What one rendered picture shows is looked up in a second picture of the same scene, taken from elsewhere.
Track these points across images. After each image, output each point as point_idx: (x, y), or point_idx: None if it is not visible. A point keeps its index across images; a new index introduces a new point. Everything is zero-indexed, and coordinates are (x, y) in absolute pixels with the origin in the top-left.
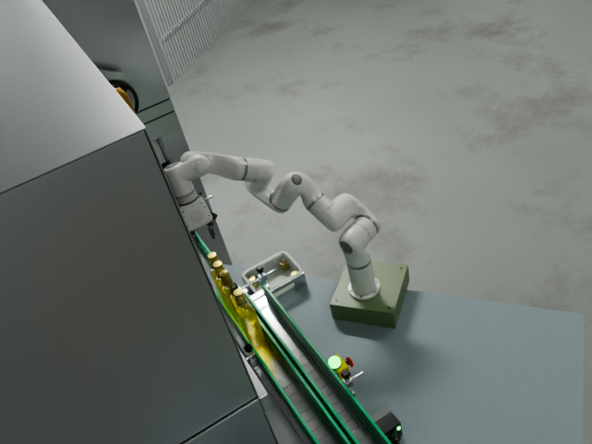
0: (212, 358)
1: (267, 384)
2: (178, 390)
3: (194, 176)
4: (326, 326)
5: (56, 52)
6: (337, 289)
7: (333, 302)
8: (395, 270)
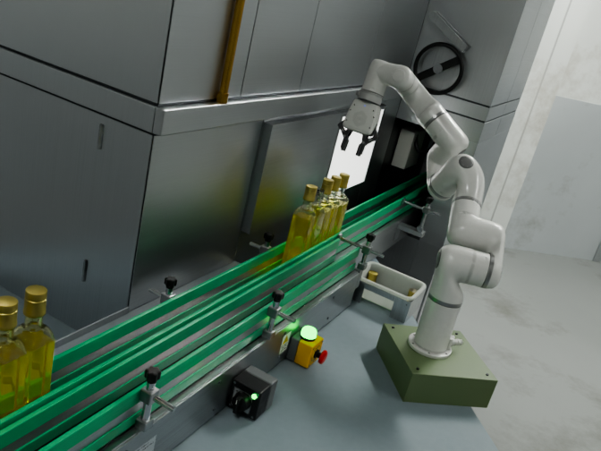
0: (150, 5)
1: None
2: (116, 11)
3: (386, 80)
4: (361, 344)
5: None
6: (409, 327)
7: (388, 325)
8: (479, 370)
